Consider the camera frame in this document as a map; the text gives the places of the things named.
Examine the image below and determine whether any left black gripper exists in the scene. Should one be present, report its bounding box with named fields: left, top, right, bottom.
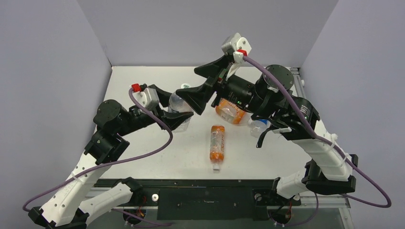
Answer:
left=117, top=86, right=193, bottom=137

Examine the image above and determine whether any clear water bottle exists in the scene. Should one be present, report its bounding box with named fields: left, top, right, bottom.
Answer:
left=168, top=92, right=193, bottom=133

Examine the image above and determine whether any slim orange drink bottle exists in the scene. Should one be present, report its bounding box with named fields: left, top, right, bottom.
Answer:
left=209, top=125, right=225, bottom=172

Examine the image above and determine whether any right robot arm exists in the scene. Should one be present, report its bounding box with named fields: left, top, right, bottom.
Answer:
left=176, top=56, right=358, bottom=204

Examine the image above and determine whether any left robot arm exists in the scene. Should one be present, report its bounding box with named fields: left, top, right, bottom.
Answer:
left=28, top=84, right=192, bottom=229

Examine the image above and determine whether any wide orange drink bottle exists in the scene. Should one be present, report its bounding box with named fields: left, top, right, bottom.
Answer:
left=215, top=99, right=251, bottom=125

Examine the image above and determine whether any blue cap pepsi bottle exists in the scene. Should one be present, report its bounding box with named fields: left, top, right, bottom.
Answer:
left=248, top=119, right=270, bottom=138

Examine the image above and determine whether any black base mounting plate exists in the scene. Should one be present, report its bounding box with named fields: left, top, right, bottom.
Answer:
left=95, top=178, right=302, bottom=222

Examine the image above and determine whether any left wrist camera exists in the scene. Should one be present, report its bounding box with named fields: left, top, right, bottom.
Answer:
left=130, top=83, right=160, bottom=111

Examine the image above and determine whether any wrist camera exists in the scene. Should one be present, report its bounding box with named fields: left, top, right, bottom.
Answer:
left=221, top=32, right=252, bottom=81
left=130, top=83, right=160, bottom=111

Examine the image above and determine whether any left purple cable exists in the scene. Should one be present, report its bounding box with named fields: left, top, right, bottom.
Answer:
left=22, top=88, right=174, bottom=229

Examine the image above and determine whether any purple cable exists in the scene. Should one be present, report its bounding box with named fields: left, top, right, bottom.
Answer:
left=22, top=88, right=174, bottom=229
left=242, top=55, right=392, bottom=228

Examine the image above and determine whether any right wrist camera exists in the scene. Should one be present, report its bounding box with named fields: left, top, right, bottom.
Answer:
left=221, top=32, right=252, bottom=81

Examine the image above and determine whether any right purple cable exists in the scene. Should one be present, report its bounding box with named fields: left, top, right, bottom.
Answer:
left=242, top=55, right=392, bottom=228

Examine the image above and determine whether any aluminium frame rail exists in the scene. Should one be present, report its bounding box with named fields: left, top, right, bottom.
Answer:
left=289, top=67, right=323, bottom=149

